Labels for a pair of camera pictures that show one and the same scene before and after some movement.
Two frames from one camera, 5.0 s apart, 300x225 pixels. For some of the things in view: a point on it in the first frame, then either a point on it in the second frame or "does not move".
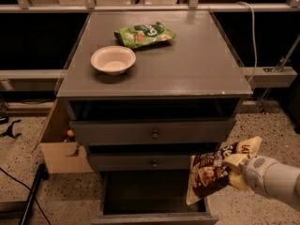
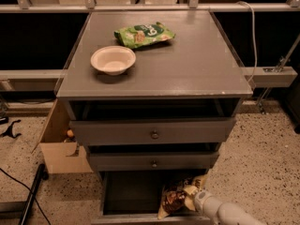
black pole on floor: x=41 y=176 does not move
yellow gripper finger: x=236 y=160 to x=191 y=189
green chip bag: x=137 y=36 does not move
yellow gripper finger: x=237 y=180 to x=189 y=202
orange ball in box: x=70 y=133 does not move
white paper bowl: x=112 y=60 does not move
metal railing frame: x=277 y=77 does not move
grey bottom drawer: x=149 y=197 does not move
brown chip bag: x=207 y=173 to x=173 y=197
